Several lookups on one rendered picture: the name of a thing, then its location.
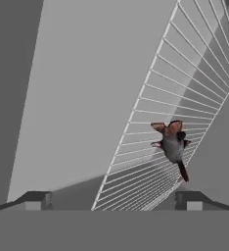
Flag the white wire oven rack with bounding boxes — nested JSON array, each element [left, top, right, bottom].
[[91, 0, 229, 212]]

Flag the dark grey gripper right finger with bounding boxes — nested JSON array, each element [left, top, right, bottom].
[[174, 190, 229, 212]]

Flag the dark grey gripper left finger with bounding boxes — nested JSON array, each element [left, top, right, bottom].
[[0, 190, 54, 212]]

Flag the grey oven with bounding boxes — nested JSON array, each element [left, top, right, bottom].
[[0, 0, 229, 212]]

